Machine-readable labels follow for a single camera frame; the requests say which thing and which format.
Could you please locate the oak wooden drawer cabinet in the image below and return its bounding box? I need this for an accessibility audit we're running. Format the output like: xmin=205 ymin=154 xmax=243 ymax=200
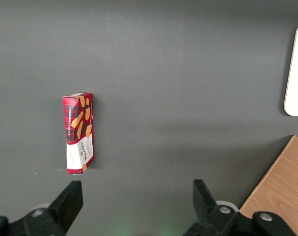
xmin=239 ymin=134 xmax=298 ymax=236

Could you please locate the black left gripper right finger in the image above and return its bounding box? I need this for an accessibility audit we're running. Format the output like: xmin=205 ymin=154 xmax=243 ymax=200
xmin=183 ymin=179 xmax=296 ymax=236

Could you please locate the red tartan shortbread box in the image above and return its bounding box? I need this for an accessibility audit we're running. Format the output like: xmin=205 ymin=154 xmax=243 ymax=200
xmin=62 ymin=92 xmax=95 ymax=175

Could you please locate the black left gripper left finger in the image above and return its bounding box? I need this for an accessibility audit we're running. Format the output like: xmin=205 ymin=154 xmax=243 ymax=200
xmin=0 ymin=181 xmax=83 ymax=236

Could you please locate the cream plastic tray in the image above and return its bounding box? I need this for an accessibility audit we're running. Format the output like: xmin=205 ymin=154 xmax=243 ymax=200
xmin=283 ymin=20 xmax=298 ymax=117

